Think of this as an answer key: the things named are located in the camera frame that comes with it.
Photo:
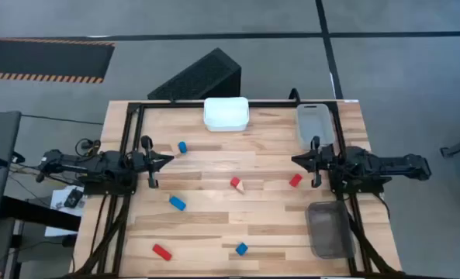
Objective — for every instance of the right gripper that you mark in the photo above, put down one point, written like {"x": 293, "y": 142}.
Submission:
{"x": 322, "y": 160}

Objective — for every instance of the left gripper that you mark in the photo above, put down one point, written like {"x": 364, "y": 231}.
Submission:
{"x": 142, "y": 162}

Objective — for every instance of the red rectangular block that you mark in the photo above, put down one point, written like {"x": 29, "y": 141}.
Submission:
{"x": 296, "y": 180}

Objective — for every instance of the blue cylinder block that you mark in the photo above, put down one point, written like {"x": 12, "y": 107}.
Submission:
{"x": 182, "y": 147}

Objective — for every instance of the blue rectangular block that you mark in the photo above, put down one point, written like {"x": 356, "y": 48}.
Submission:
{"x": 177, "y": 203}

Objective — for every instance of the wooden triangular block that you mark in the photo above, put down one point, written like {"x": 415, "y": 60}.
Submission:
{"x": 240, "y": 188}

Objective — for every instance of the red cube block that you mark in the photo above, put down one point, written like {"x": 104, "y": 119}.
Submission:
{"x": 235, "y": 182}

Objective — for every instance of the long red block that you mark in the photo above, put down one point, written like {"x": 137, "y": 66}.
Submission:
{"x": 162, "y": 252}

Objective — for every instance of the blue cube block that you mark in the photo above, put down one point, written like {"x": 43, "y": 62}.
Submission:
{"x": 241, "y": 249}

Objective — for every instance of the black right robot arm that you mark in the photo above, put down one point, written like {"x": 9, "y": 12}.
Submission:
{"x": 388, "y": 162}

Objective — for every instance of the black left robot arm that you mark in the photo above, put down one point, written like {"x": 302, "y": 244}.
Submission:
{"x": 97, "y": 164}

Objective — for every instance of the pale translucent plastic bin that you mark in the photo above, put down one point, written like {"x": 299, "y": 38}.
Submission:
{"x": 314, "y": 122}

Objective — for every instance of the dark grey plastic bin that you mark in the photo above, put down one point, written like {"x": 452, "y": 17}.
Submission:
{"x": 329, "y": 230}

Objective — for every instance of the white plastic bin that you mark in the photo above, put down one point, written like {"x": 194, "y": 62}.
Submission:
{"x": 225, "y": 114}

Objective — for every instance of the black perforated box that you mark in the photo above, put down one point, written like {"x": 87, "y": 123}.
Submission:
{"x": 202, "y": 77}

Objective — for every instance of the small black device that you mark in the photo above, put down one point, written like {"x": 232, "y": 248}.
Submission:
{"x": 73, "y": 197}

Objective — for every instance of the white paper sheet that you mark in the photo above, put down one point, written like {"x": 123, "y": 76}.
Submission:
{"x": 59, "y": 224}

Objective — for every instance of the black bench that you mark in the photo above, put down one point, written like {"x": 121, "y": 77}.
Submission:
{"x": 35, "y": 215}

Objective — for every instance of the black hazard-striped floor mat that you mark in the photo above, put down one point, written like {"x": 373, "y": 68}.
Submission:
{"x": 43, "y": 60}

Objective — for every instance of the grey panel with blue screen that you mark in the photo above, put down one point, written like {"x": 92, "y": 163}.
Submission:
{"x": 4, "y": 162}

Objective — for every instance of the black aluminium table frame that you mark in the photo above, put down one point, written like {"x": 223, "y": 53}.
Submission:
{"x": 272, "y": 104}

